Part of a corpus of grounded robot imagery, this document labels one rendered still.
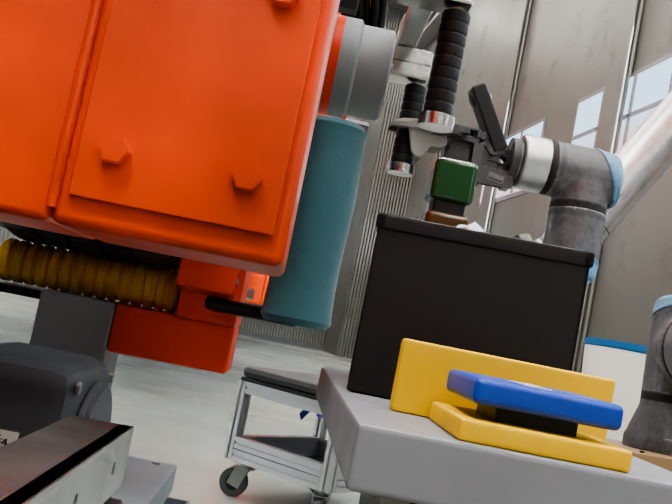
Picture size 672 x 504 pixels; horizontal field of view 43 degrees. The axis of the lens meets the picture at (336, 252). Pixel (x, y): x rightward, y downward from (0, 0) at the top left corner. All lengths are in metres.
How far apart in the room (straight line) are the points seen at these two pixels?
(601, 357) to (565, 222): 3.64
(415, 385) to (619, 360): 4.52
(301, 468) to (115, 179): 1.63
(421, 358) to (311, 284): 0.57
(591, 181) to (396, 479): 1.08
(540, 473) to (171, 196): 0.31
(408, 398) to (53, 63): 0.33
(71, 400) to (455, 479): 0.49
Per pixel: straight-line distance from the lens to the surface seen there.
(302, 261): 1.04
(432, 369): 0.48
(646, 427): 1.59
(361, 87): 1.19
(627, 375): 4.97
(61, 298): 1.19
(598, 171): 1.43
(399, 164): 1.38
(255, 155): 0.59
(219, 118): 0.60
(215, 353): 1.15
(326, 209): 1.04
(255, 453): 2.26
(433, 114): 1.05
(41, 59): 0.63
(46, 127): 0.62
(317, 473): 2.14
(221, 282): 1.11
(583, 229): 1.41
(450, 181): 0.79
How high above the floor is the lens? 0.49
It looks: 5 degrees up
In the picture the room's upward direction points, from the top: 11 degrees clockwise
